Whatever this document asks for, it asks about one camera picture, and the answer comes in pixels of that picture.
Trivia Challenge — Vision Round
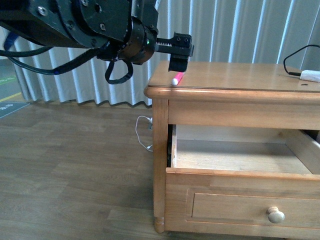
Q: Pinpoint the grey pleated curtain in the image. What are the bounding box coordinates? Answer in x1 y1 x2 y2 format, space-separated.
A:
0 0 320 105

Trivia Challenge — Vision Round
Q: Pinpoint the wooden nightstand cabinet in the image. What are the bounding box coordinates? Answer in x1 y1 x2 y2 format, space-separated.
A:
144 61 320 233

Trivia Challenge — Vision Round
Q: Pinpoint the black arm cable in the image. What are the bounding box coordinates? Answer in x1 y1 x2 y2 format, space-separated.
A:
0 46 134 85

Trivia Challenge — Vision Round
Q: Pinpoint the wooden drawer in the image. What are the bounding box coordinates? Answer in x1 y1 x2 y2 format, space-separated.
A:
165 125 320 240

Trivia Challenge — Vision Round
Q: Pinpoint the small white device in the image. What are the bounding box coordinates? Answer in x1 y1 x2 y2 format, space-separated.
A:
300 70 320 83

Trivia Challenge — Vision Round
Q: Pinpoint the pink marker with white cap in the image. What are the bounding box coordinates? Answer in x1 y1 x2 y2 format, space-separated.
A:
171 72 185 86

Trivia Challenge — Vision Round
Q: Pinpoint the white charger cable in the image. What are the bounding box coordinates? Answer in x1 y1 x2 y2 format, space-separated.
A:
135 115 154 152

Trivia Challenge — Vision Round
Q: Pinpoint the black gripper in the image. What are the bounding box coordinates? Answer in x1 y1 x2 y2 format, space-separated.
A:
97 17 194 73

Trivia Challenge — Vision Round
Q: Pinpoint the dark floor mat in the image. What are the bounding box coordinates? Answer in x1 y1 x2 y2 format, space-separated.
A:
0 101 30 119

